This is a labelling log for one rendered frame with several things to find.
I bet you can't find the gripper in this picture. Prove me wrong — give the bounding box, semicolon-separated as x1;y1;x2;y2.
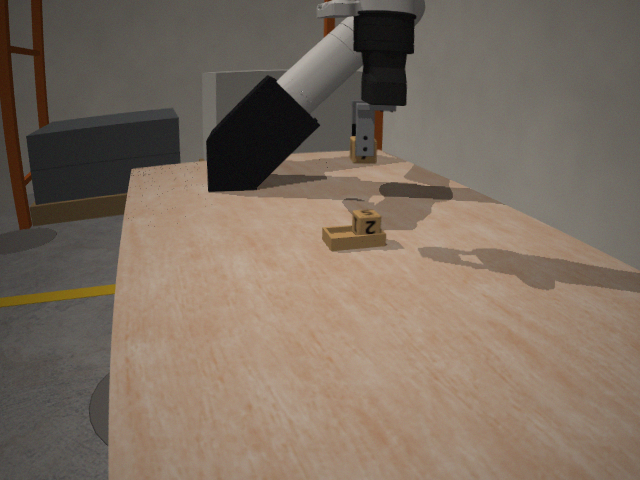
317;0;416;156

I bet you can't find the tan wooden tray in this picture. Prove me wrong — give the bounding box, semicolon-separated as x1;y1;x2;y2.
322;225;386;251

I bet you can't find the tan wooden number cube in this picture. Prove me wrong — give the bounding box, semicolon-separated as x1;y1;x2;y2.
350;136;377;164
352;209;381;235

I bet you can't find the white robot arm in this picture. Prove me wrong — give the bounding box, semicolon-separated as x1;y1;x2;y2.
276;0;425;114

